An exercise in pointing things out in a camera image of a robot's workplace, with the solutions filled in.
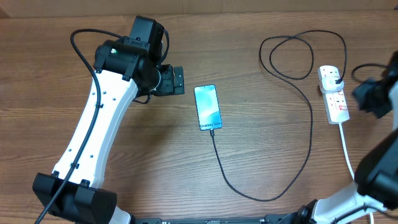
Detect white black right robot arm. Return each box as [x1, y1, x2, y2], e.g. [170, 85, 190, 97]
[280, 52, 397, 223]

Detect black USB charging cable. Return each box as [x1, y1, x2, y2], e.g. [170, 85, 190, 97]
[209, 30, 348, 202]

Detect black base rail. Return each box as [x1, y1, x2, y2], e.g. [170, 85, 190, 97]
[133, 213, 296, 224]

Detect white power strip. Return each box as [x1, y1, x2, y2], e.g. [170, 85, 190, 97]
[318, 65, 349, 124]

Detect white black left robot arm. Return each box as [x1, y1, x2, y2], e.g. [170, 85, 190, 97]
[32, 16, 185, 223]

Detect white charger plug adapter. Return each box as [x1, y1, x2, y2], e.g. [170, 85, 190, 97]
[320, 77, 344, 94]

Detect Samsung Galaxy smartphone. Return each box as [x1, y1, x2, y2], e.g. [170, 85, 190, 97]
[194, 85, 223, 131]

